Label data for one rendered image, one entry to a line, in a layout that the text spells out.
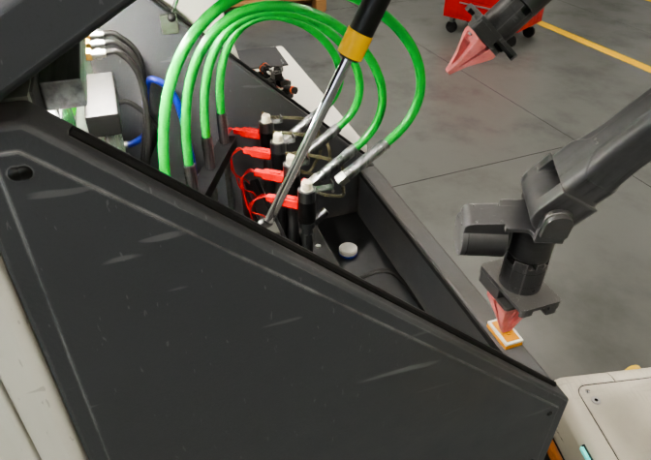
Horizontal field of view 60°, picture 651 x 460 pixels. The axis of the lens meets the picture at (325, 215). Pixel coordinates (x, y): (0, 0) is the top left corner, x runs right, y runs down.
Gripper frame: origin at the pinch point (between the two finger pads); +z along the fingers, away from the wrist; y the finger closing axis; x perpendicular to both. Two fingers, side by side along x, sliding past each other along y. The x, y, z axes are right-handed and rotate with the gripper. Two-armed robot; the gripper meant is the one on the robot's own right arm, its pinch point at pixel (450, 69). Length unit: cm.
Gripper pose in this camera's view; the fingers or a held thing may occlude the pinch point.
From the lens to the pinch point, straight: 101.6
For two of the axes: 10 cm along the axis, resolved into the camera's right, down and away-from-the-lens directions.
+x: 0.9, 5.9, -8.1
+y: -7.2, -5.2, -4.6
